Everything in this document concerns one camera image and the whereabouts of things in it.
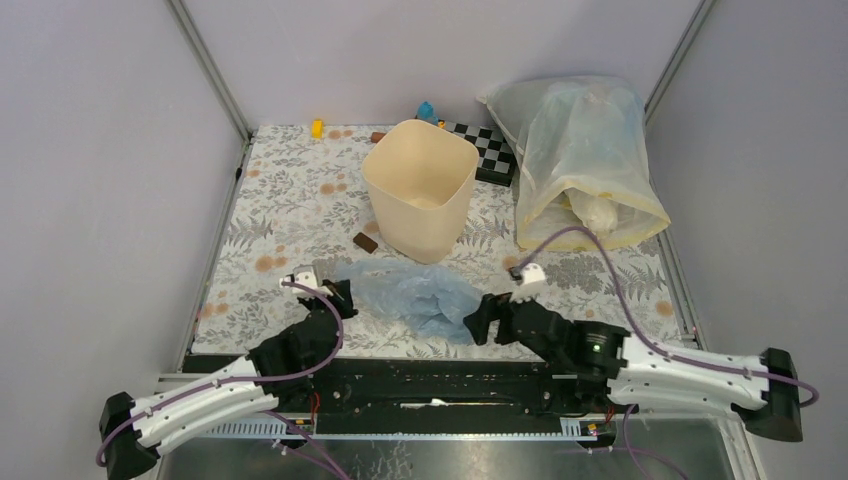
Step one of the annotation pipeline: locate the blue plastic trash bag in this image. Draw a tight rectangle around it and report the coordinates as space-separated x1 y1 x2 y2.
335 258 483 345

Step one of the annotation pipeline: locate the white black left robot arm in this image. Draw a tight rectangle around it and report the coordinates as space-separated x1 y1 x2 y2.
95 274 358 479

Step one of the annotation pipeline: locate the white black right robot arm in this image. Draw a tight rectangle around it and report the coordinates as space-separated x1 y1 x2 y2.
463 294 803 442

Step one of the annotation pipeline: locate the beige plastic trash bin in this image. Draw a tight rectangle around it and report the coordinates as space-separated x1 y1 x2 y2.
362 119 479 264

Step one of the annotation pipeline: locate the small brown block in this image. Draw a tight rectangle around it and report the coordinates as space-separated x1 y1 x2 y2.
352 232 379 254

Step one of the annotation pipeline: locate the white crumpled bag inside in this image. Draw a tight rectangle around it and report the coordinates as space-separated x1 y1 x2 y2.
566 189 619 237

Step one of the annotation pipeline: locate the black white checkerboard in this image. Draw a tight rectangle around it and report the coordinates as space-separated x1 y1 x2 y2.
440 121 517 187

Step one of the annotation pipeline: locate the yellow toy block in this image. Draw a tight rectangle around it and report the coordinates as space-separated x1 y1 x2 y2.
311 119 324 139

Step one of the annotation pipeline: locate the large translucent yellow bag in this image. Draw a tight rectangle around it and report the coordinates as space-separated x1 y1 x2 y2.
478 75 671 251

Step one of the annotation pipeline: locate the blue toy figure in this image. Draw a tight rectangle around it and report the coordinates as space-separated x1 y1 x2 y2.
415 101 441 126

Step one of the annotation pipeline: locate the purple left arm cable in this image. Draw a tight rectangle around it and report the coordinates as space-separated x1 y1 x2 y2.
94 280 346 468

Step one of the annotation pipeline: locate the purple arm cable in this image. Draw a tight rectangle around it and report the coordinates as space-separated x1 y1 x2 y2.
516 225 821 408
94 280 346 468

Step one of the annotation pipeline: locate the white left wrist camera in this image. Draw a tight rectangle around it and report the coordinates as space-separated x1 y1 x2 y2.
278 265 331 298

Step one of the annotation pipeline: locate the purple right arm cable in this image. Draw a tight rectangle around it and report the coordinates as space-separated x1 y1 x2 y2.
516 225 821 408

